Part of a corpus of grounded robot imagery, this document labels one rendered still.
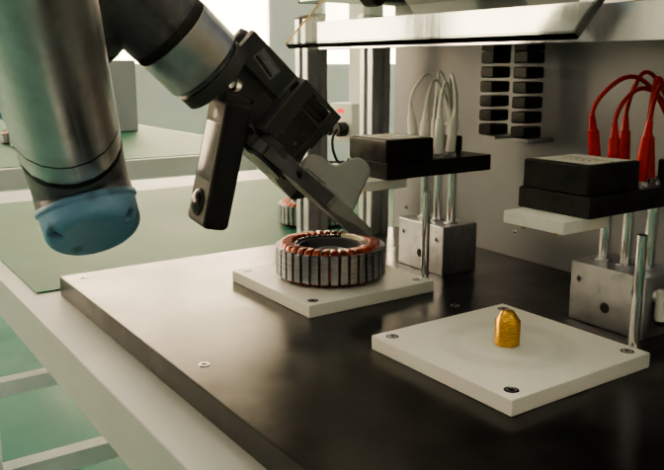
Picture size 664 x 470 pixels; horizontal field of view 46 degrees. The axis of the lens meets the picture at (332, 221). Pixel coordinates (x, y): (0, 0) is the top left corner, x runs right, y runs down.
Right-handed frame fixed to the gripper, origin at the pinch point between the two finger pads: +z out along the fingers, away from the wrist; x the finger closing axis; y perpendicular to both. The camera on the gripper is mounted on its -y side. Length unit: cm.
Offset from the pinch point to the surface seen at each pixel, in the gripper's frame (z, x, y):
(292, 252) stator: -2.0, -1.5, -5.0
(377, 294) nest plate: 4.5, -7.7, -3.0
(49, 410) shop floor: 59, 149, -79
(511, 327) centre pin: 3.1, -24.9, 0.5
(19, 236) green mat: -9, 49, -27
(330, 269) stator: 0.7, -4.4, -4.0
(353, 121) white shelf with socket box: 43, 91, 32
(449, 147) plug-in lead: 6.1, 1.2, 14.8
